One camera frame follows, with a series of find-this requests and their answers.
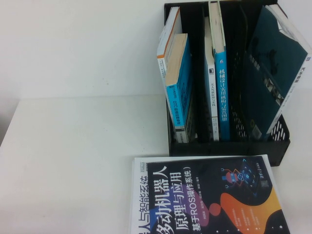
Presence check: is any dark book with orange shapes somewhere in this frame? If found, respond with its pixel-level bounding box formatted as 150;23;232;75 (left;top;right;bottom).
146;156;292;234

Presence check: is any black mesh book stand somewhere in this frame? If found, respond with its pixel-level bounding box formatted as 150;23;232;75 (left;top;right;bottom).
163;0;292;168

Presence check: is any cyan book with beige pages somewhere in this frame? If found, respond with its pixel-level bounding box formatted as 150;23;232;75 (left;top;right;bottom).
164;33;194;144

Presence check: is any white book with orange stripe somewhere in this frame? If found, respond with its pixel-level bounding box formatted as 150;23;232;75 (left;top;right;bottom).
156;6;183;82

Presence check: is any yellow and blue hardcover book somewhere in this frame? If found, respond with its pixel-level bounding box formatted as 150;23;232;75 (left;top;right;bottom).
208;1;231;141

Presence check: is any thin white book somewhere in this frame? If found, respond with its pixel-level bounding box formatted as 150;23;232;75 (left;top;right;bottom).
204;16;219;141

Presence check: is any dark teal book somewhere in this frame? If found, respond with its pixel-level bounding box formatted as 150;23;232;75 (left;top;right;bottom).
243;5;308;141

